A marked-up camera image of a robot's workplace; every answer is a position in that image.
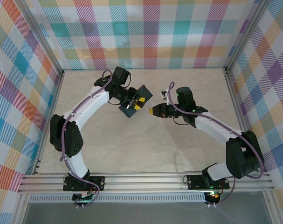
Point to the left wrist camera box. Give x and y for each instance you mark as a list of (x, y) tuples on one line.
[(128, 105)]

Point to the aluminium frame post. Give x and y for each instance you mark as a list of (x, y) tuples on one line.
[(38, 35), (246, 35)]

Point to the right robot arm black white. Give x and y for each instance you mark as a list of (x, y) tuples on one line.
[(236, 158)]

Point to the starry night painted box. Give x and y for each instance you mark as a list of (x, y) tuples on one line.
[(147, 93)]

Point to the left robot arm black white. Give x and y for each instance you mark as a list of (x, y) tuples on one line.
[(69, 140)]

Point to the aluminium mounting rail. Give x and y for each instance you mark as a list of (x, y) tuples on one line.
[(143, 183)]

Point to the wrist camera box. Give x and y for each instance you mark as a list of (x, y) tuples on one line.
[(163, 94), (128, 105)]

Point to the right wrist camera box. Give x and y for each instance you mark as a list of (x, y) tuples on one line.
[(163, 94)]

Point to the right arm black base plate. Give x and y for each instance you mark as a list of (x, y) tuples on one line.
[(196, 182)]

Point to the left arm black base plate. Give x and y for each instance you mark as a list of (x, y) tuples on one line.
[(97, 183)]

